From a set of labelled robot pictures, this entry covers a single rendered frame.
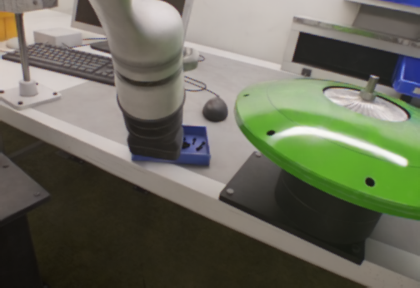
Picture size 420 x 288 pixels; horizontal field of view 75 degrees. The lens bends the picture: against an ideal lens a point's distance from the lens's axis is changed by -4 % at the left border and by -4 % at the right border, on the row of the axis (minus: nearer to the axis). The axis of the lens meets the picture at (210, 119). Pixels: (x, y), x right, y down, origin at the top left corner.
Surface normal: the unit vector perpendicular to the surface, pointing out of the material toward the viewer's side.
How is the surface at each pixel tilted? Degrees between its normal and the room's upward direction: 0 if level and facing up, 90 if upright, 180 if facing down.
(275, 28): 90
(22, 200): 0
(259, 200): 0
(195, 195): 90
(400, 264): 0
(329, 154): 24
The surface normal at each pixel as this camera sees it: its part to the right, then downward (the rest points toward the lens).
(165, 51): 0.64, 0.59
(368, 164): -0.02, -0.68
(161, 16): 0.36, -0.52
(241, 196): 0.15, -0.88
